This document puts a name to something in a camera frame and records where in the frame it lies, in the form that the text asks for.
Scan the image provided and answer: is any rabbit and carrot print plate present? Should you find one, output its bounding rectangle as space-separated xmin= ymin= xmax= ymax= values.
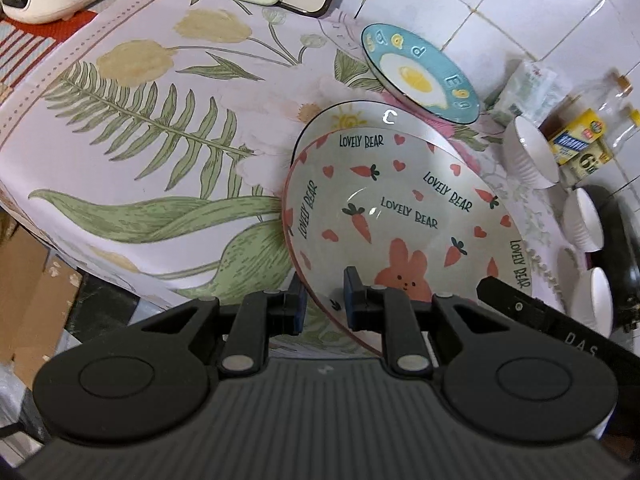
xmin=281 ymin=130 xmax=533 ymax=361

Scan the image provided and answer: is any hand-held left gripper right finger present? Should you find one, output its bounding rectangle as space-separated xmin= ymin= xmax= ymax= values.
xmin=343 ymin=267 xmax=501 ymax=381

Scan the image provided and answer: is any yellow cap clear vinegar bottle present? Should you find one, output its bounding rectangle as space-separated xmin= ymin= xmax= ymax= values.
xmin=560 ymin=105 xmax=640 ymax=186

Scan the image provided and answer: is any red striped cloth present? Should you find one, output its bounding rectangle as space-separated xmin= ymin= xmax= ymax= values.
xmin=0 ymin=10 xmax=98 ymax=101

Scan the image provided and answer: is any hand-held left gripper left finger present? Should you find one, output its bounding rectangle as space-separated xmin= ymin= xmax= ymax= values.
xmin=141 ymin=275 xmax=307 ymax=381

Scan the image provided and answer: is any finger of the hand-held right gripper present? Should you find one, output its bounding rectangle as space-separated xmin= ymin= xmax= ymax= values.
xmin=475 ymin=276 xmax=551 ymax=326

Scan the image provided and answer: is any cardboard box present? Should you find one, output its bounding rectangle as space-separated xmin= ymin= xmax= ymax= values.
xmin=0 ymin=240 xmax=83 ymax=361

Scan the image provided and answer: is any white ribbed bowl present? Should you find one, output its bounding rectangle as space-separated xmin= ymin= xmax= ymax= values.
xmin=562 ymin=187 xmax=606 ymax=253
xmin=570 ymin=266 xmax=615 ymax=338
xmin=502 ymin=115 xmax=561 ymax=190

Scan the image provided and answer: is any black rimmed white plate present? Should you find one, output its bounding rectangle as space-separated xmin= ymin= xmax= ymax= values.
xmin=290 ymin=101 xmax=483 ymax=171

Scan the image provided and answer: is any yellow label brown liquid bottle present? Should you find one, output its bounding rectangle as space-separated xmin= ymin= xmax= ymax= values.
xmin=537 ymin=71 xmax=633 ymax=166

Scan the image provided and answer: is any clear salt bag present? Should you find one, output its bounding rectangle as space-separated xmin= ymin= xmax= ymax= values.
xmin=492 ymin=60 xmax=558 ymax=126

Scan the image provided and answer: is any black wok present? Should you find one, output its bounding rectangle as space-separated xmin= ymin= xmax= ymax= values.
xmin=575 ymin=185 xmax=640 ymax=336

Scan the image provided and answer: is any blue fried egg plate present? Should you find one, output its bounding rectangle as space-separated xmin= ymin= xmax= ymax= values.
xmin=361 ymin=23 xmax=482 ymax=125

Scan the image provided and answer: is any floral tablecloth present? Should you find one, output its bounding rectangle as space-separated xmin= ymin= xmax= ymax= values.
xmin=0 ymin=0 xmax=576 ymax=356

